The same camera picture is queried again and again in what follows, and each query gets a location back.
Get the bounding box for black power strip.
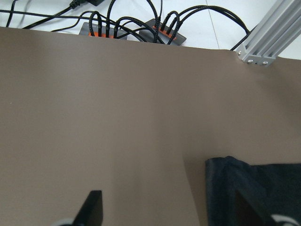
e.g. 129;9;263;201
79;22;127;40
139;19;187;46

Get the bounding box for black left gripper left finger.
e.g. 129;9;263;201
72;190;103;226

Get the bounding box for black printed t-shirt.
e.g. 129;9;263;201
205;156;301;226

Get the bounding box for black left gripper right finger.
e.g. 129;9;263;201
235;190;275;226

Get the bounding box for aluminium frame post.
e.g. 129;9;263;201
236;0;301;67

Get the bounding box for brown table mat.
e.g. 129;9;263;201
0;28;301;226

